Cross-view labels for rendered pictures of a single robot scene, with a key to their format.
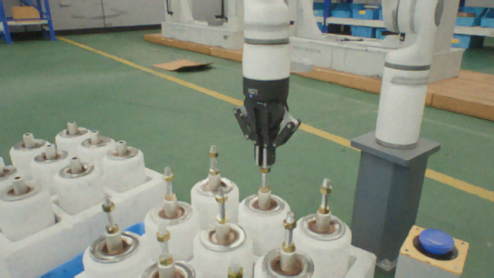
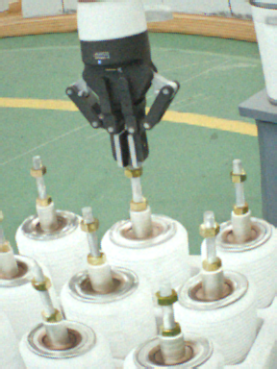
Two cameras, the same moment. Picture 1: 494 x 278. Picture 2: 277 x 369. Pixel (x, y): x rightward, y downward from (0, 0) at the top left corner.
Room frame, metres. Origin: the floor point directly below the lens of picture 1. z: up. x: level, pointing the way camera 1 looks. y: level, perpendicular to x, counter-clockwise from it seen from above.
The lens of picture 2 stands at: (-0.21, 0.14, 0.67)
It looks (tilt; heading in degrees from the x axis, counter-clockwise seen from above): 24 degrees down; 348
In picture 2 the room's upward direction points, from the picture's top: 8 degrees counter-clockwise
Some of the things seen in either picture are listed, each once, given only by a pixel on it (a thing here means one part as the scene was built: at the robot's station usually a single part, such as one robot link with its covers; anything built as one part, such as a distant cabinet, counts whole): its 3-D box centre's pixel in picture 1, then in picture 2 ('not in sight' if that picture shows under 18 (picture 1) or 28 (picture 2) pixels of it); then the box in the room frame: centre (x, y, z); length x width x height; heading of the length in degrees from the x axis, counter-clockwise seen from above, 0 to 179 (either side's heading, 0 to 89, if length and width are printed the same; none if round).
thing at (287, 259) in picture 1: (288, 258); (213, 281); (0.43, -0.05, 0.26); 0.02 x 0.02 x 0.03
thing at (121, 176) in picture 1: (126, 186); not in sight; (0.82, 0.31, 0.16); 0.10 x 0.10 x 0.18
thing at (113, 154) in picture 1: (122, 153); not in sight; (0.82, 0.31, 0.25); 0.08 x 0.08 x 0.01
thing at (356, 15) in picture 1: (372, 11); not in sight; (5.88, -1.85, 0.36); 0.50 x 0.38 x 0.21; 128
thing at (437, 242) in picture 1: (435, 243); not in sight; (0.39, -0.24, 0.32); 0.04 x 0.04 x 0.02
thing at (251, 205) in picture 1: (264, 205); (142, 232); (0.59, -0.03, 0.25); 0.08 x 0.08 x 0.01
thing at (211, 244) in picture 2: (289, 236); (211, 248); (0.43, -0.05, 0.30); 0.01 x 0.01 x 0.08; 70
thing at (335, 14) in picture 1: (350, 10); not in sight; (6.24, -1.60, 0.36); 0.50 x 0.38 x 0.21; 128
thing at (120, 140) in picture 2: (261, 154); (123, 147); (0.60, -0.02, 0.35); 0.02 x 0.01 x 0.04; 139
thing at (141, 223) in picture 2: (264, 198); (141, 221); (0.59, -0.03, 0.26); 0.02 x 0.02 x 0.03
